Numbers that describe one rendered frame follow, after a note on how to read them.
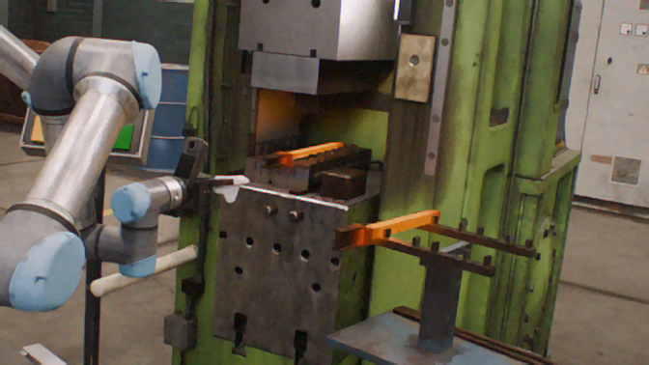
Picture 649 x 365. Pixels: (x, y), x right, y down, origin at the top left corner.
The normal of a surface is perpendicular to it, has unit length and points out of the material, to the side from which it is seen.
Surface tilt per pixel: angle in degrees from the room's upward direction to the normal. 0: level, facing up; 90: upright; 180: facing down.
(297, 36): 90
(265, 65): 90
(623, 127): 90
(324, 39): 90
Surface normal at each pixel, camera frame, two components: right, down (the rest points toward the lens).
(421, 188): -0.44, 0.14
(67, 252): 0.95, 0.22
